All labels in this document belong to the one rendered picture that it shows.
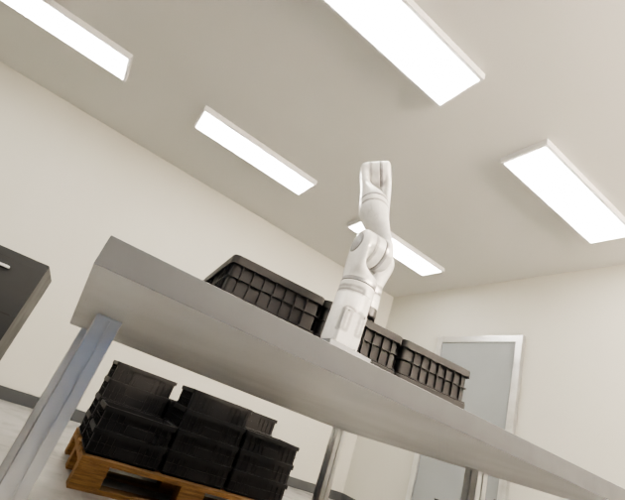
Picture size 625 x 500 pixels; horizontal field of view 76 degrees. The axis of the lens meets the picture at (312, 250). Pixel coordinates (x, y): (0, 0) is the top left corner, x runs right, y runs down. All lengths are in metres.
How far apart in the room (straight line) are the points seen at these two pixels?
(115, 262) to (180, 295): 0.09
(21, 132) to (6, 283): 2.70
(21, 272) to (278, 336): 2.04
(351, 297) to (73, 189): 4.05
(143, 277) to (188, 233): 4.29
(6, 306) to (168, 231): 2.56
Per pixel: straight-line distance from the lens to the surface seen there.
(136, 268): 0.54
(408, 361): 1.35
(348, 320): 0.97
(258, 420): 3.16
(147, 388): 2.89
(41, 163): 4.87
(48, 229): 4.66
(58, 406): 1.10
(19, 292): 2.50
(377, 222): 1.19
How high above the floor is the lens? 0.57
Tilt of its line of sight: 24 degrees up
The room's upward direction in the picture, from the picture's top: 20 degrees clockwise
